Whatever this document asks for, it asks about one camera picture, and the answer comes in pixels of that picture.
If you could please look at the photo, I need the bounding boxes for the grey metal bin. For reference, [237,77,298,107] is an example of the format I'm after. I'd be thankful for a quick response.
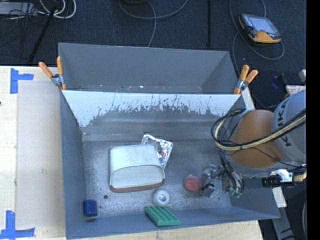
[57,42,281,240]

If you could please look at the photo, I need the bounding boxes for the pale flat board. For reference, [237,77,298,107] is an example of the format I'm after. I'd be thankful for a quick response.
[14,80,66,231]

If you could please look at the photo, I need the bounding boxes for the white box with brown rim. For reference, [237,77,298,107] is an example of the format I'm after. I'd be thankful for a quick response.
[108,144,166,194]

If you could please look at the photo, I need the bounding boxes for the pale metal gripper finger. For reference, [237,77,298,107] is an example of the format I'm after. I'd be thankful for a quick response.
[198,181,217,198]
[201,164,225,183]

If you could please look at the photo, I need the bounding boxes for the white ring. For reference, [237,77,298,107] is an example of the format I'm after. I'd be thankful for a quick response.
[152,188,172,208]

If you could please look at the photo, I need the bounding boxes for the black cylinder on white bracket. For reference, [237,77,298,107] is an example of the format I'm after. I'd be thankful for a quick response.
[261,168,307,189]

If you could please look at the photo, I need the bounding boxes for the red round disc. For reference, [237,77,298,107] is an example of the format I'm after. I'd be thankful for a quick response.
[183,174,203,193]

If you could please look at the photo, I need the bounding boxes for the green studded flat block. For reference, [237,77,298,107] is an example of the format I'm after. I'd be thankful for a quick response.
[143,205,183,227]

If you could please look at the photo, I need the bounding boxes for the blue cylinder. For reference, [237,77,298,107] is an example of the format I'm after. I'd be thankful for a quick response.
[82,199,99,218]

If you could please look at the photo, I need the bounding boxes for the silver foil packet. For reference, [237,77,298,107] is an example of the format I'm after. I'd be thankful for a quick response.
[140,133,174,170]

